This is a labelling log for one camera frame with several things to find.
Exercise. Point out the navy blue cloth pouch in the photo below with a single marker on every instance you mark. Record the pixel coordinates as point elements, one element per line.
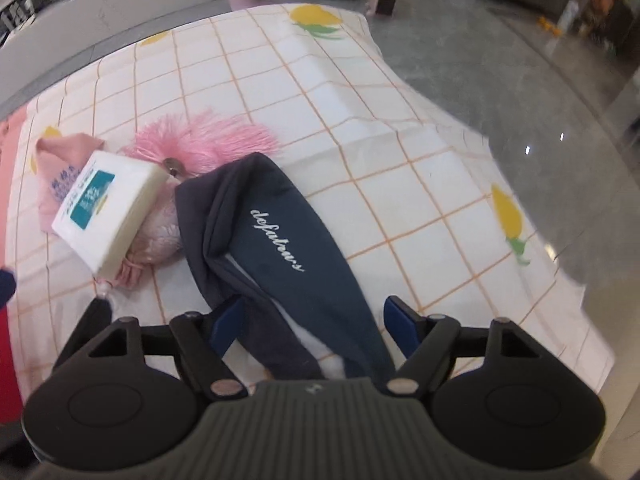
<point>280,240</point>

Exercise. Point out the pink paper sheet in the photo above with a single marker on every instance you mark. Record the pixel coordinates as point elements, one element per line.
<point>7,160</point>

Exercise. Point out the white marble ledge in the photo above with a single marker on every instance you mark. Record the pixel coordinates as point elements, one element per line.
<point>100,25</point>

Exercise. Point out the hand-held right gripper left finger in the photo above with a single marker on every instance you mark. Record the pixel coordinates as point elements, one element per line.
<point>227,324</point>

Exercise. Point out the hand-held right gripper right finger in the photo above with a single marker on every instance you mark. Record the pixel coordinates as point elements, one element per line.
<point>400,324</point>

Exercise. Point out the pink satin pouch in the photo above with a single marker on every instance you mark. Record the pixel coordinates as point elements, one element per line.
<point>160,240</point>

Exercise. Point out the pink printed cloth bag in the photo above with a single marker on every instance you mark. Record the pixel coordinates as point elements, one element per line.
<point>55,160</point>

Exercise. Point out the white tissue packet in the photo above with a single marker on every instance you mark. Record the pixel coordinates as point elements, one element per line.
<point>100,210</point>

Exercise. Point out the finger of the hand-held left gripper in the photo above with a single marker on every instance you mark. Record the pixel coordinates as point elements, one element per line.
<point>6,285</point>

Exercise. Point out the pink fluffy tassel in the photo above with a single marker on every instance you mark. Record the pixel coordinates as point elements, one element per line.
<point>210,137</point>

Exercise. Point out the checked lemon-print tablecloth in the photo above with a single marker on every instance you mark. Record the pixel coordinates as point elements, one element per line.
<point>400,170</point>

